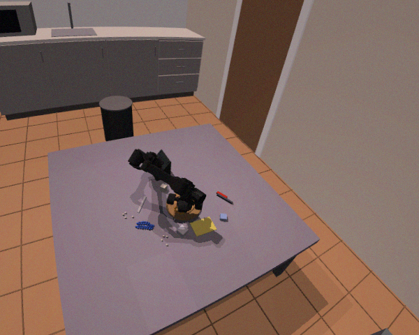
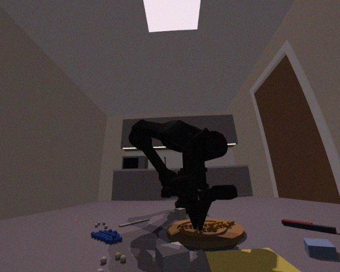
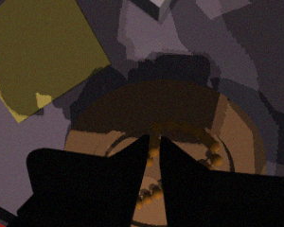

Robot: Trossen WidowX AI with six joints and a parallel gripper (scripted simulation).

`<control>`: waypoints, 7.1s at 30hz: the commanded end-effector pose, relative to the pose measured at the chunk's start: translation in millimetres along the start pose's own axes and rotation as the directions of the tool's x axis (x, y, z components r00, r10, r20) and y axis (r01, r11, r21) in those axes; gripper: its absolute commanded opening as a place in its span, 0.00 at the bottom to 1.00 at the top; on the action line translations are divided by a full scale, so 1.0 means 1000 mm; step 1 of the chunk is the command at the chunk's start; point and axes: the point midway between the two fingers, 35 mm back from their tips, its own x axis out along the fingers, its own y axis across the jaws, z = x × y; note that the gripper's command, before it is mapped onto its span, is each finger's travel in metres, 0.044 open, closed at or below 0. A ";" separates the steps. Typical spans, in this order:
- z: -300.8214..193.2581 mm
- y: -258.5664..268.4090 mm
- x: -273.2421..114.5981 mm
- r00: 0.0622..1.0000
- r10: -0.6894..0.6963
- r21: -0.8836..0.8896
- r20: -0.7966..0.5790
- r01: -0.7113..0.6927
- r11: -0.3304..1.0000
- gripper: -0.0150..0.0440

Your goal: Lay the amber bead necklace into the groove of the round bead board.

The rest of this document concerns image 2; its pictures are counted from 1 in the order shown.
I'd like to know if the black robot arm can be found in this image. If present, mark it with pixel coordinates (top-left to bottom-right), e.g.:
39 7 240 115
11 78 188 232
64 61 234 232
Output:
129 119 228 197

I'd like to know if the brown round bead board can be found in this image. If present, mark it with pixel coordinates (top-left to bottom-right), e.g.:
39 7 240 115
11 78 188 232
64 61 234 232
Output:
166 218 244 248

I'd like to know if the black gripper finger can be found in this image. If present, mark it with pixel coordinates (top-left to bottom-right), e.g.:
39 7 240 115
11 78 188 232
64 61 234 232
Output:
195 199 216 231
177 198 198 230

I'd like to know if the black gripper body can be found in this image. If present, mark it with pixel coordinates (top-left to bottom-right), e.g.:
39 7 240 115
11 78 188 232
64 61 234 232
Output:
161 163 237 201

